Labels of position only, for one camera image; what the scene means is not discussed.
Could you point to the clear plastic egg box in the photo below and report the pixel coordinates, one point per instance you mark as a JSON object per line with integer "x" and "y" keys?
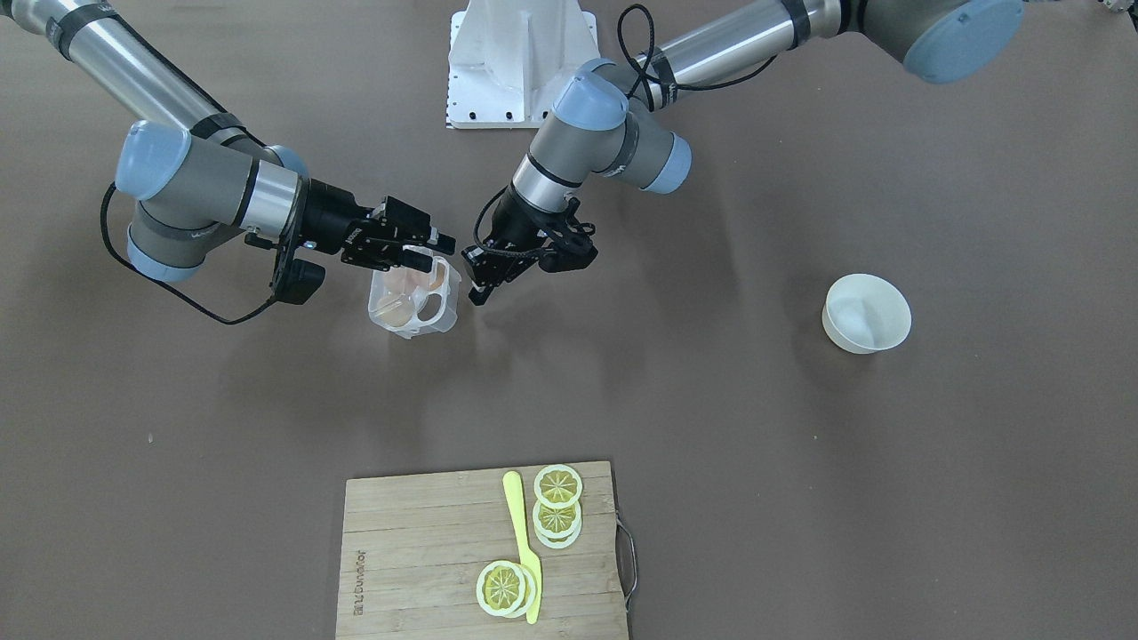
{"x": 435, "y": 311}

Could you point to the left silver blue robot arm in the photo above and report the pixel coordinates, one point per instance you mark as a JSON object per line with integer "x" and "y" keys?
{"x": 602, "y": 121}

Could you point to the white bowl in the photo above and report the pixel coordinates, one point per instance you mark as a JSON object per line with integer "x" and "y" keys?
{"x": 864, "y": 314}

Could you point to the yellow plastic knife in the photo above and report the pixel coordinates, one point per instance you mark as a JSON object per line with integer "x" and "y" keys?
{"x": 514, "y": 493}

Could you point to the lemon slice at handle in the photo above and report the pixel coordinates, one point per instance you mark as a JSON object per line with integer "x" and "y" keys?
{"x": 506, "y": 589}

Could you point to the brown egg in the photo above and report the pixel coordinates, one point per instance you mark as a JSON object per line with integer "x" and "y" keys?
{"x": 439, "y": 277}
{"x": 393, "y": 310}
{"x": 402, "y": 281}

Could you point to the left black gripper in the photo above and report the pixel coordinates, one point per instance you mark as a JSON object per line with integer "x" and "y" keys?
{"x": 513, "y": 228}

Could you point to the white central mounting column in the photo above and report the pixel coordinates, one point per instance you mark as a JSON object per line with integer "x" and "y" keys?
{"x": 509, "y": 60}

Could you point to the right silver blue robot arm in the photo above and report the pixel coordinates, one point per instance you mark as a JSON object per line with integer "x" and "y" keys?
{"x": 200, "y": 178}

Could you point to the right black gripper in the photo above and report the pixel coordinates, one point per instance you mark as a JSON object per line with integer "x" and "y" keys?
{"x": 331, "y": 218}

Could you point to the lemon slice near knife tip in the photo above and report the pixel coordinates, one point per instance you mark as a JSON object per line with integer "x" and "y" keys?
{"x": 558, "y": 486}

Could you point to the lemon slice pair middle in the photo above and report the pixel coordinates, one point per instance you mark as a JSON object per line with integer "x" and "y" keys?
{"x": 557, "y": 528}

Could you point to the bamboo cutting board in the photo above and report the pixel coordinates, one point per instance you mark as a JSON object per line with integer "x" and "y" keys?
{"x": 413, "y": 546}

